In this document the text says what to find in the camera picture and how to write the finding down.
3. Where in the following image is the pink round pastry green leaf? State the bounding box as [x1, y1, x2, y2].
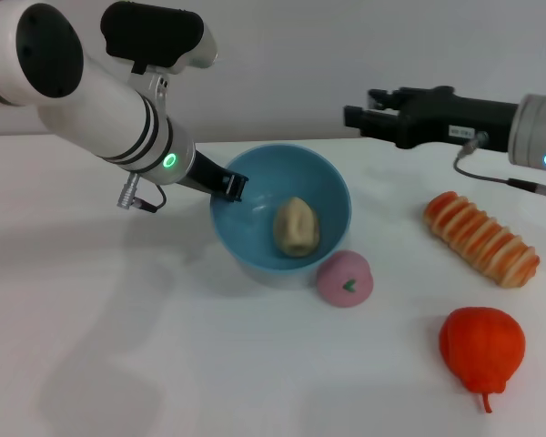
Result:
[316, 249, 375, 310]

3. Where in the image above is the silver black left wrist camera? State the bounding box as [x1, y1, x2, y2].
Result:
[99, 0, 219, 76]

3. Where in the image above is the arm cable with plug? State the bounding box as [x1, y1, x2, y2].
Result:
[116, 175, 167, 214]
[453, 131, 546, 207]

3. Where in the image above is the right arm cable with plug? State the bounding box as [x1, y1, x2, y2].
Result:
[453, 131, 546, 207]

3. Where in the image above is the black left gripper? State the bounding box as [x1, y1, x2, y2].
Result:
[180, 150, 249, 203]

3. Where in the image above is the beige egg yolk pastry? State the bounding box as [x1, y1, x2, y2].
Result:
[272, 196, 322, 259]

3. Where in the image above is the orange striped bread roll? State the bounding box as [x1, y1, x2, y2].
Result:
[422, 191, 541, 290]

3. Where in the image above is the left arm cable with plug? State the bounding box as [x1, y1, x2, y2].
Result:
[116, 175, 167, 214]

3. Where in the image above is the blue plastic bowl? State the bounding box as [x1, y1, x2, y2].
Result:
[208, 143, 353, 290]

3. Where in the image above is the red orange persimmon toy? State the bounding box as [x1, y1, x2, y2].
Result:
[439, 306, 527, 414]

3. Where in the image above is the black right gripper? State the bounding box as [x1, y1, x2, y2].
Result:
[343, 85, 521, 151]

